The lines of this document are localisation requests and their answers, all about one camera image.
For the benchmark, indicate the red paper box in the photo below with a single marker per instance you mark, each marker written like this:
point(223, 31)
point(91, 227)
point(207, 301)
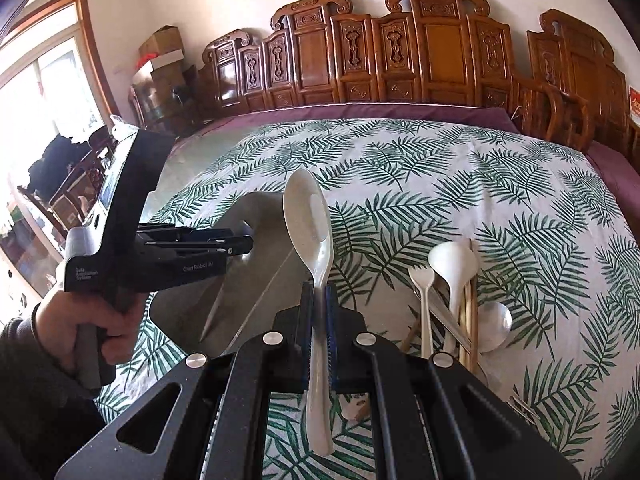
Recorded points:
point(635, 100)

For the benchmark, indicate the leaf-print tablecloth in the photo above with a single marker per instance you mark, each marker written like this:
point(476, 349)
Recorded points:
point(450, 185)

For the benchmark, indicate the white and red box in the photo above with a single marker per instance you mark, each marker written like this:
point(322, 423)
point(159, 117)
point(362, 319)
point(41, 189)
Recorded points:
point(162, 62)

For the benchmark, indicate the carved wooden bench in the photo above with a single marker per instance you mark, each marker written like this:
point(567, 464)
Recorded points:
point(430, 50)

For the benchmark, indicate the person's left forearm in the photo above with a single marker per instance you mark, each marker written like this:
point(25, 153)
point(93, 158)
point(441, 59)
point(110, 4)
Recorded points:
point(35, 390)

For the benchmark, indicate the white plastic fork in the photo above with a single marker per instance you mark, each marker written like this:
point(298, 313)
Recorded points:
point(425, 305)

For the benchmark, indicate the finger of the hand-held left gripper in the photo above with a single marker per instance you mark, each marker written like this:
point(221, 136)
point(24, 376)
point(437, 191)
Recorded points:
point(190, 234)
point(235, 249)

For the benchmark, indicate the cardboard box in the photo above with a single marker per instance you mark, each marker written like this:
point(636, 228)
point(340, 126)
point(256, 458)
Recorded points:
point(167, 80)
point(162, 40)

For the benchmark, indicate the dark clothes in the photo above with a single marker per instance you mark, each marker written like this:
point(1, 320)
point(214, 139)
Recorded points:
point(60, 160)

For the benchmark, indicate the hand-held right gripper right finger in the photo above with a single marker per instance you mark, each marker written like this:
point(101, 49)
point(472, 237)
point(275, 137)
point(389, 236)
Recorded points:
point(332, 332)

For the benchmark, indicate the wooden chair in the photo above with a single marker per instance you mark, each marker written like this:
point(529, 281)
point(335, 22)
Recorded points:
point(75, 200)

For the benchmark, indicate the person's left hand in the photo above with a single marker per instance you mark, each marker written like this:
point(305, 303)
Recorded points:
point(55, 320)

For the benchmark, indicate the round white plastic spoon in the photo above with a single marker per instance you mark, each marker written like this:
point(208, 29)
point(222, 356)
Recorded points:
point(451, 265)

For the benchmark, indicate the carved wooden armchair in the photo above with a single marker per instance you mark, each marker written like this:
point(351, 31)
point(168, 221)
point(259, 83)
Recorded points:
point(575, 70)
point(235, 75)

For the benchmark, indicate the metal tray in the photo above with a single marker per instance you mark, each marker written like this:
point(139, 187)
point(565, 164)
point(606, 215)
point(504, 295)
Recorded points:
point(255, 225)

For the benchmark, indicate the wooden framed window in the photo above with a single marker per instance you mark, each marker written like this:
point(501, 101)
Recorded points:
point(45, 80)

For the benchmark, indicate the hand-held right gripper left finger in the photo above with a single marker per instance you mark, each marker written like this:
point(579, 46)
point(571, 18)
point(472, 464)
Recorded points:
point(306, 322)

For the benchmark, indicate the wooden chopstick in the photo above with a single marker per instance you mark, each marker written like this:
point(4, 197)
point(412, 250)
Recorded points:
point(410, 335)
point(464, 330)

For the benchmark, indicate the long white plastic spoon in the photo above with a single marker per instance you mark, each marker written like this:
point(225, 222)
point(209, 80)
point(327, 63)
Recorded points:
point(305, 210)

